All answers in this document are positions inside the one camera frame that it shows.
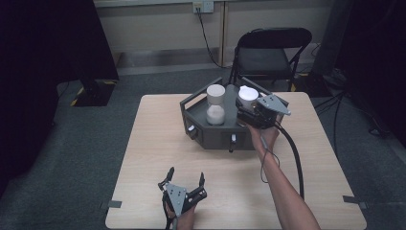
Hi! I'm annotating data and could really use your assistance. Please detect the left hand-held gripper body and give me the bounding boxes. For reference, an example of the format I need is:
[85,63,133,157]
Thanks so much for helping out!
[157,181,208,219]

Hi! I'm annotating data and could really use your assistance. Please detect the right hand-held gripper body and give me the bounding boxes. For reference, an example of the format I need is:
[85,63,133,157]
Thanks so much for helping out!
[236,93,292,130]

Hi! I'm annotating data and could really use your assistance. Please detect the white jar with spout lid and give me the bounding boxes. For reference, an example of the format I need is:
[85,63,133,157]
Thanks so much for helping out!
[237,85,260,111]

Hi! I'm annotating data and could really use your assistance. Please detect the clear jar with beige lid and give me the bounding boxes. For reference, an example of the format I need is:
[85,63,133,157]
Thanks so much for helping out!
[205,83,227,127]

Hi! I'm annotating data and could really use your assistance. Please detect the dark grey corner rack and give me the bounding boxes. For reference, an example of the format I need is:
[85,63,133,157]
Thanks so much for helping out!
[179,76,290,153]

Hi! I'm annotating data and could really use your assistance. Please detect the person's left hand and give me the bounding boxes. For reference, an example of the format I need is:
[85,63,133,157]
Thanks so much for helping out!
[166,204,198,230]

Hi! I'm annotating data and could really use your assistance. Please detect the person's right hand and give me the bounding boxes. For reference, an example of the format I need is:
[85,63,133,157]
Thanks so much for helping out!
[247,114,284,161]

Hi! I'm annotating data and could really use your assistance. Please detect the black folding chair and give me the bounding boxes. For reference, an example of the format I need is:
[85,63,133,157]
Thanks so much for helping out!
[229,27,314,92]

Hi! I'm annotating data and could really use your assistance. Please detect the grey tape strip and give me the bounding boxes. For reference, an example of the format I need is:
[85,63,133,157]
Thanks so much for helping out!
[342,195,369,211]
[99,199,124,211]

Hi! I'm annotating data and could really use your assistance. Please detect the black stand base yellow stripes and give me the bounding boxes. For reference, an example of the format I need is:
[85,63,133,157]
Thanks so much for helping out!
[70,79,118,108]

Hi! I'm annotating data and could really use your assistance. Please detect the dark curtain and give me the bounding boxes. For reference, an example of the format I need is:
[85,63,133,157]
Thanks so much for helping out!
[0,0,120,199]
[334,0,406,148]

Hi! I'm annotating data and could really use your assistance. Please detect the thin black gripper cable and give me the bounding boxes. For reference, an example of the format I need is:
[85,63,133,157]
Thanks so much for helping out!
[162,200,177,230]

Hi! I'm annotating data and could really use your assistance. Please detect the thick black gripper cable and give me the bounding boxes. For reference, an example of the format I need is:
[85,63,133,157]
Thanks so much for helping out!
[273,122,305,201]

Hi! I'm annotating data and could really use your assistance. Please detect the thin grey gripper cable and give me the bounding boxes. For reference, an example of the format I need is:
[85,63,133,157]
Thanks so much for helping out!
[259,136,282,185]

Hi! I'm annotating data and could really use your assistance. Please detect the black power cable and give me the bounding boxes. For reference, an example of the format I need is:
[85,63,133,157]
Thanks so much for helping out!
[195,7,232,70]

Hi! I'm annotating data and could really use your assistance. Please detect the black floor cables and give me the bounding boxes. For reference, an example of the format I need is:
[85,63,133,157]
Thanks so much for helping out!
[314,90,395,161]

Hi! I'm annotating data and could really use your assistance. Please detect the white wall socket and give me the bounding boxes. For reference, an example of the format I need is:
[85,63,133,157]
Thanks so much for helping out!
[192,0,215,14]

